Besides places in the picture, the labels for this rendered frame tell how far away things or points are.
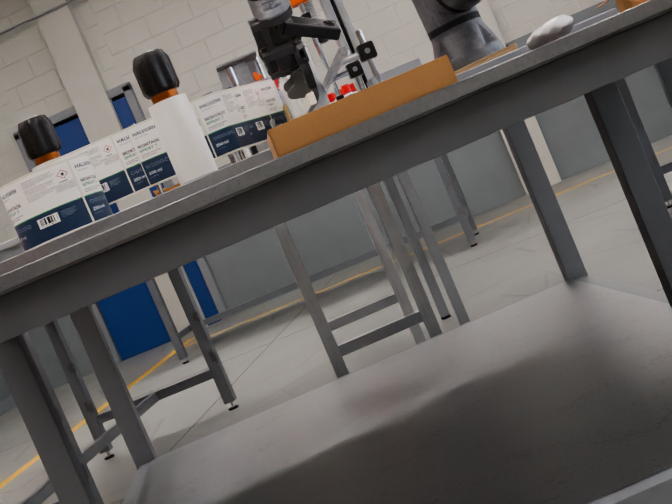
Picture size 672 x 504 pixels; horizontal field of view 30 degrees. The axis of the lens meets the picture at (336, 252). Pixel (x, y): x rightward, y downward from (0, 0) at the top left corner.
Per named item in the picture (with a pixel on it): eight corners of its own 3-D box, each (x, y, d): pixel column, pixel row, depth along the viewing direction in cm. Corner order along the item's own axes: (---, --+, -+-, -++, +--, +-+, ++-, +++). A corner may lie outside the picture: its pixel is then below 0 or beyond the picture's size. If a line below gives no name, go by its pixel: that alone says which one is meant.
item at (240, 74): (255, 165, 329) (216, 74, 328) (300, 145, 330) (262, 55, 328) (254, 163, 315) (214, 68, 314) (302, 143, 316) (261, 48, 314)
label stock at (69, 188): (90, 224, 253) (61, 158, 253) (9, 260, 259) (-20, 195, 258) (128, 211, 273) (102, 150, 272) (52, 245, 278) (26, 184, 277)
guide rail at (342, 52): (314, 107, 305) (312, 101, 305) (319, 105, 305) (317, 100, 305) (341, 56, 198) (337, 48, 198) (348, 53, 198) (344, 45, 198)
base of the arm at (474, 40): (439, 84, 271) (420, 42, 271) (503, 54, 270) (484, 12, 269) (440, 78, 256) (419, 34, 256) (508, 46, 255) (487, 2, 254)
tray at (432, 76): (276, 164, 196) (266, 141, 196) (429, 100, 197) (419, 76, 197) (278, 158, 166) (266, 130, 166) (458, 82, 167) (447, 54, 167)
